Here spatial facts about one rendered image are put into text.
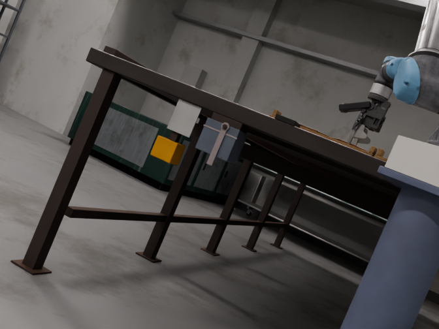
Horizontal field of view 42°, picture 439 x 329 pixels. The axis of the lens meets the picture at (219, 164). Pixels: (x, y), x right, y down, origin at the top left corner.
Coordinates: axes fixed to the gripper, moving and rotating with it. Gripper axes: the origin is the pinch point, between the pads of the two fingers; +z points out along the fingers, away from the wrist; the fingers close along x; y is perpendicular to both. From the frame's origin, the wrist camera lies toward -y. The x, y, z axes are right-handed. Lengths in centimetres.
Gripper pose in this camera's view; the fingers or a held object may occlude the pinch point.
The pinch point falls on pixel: (349, 145)
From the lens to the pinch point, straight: 216.3
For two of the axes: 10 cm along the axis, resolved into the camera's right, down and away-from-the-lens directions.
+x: 3.8, 1.3, 9.2
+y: 8.3, 3.9, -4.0
